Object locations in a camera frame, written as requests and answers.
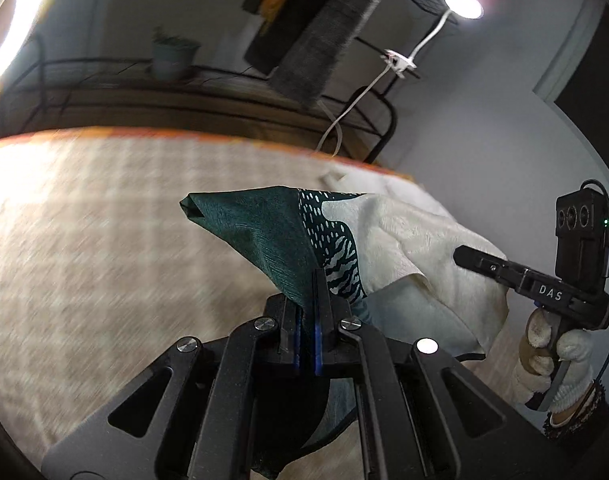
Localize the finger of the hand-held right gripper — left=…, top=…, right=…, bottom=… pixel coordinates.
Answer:
left=453, top=244, right=524, bottom=289

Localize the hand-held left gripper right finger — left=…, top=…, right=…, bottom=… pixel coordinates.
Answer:
left=311, top=269, right=585, bottom=480

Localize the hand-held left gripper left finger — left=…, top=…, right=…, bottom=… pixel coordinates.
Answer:
left=42, top=297, right=306, bottom=480

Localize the green and white printed shirt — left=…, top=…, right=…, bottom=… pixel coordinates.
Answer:
left=178, top=186, right=510, bottom=480

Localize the person's right forearm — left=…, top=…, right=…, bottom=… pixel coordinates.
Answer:
left=542, top=380, right=609, bottom=443

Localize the black metal clothes rack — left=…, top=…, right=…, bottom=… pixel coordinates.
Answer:
left=0, top=0, right=500, bottom=166

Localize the person's right hand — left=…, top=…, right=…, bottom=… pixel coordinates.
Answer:
left=513, top=307, right=596, bottom=411

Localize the beige checked blanket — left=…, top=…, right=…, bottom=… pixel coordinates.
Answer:
left=0, top=127, right=535, bottom=480

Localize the white clip lamp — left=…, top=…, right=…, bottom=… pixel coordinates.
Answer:
left=315, top=0, right=484, bottom=153

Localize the grey plaid coat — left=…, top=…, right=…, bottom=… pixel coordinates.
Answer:
left=270, top=0, right=403, bottom=111

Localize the potted plant in green pot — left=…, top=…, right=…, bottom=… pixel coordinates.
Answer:
left=149, top=26, right=201, bottom=81

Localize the white door frame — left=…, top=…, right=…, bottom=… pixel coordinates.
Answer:
left=532, top=2, right=609, bottom=161

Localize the white ring light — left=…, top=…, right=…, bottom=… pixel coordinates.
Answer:
left=0, top=0, right=52, bottom=111

